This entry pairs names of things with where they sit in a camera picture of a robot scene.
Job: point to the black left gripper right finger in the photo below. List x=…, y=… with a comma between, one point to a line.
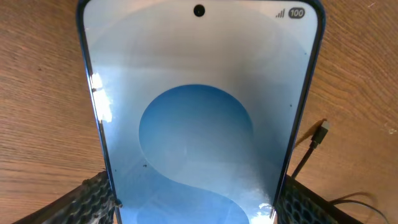
x=299, y=205

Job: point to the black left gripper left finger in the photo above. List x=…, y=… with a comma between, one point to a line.
x=93, y=202

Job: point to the blue Galaxy smartphone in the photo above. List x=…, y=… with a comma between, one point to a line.
x=198, y=103

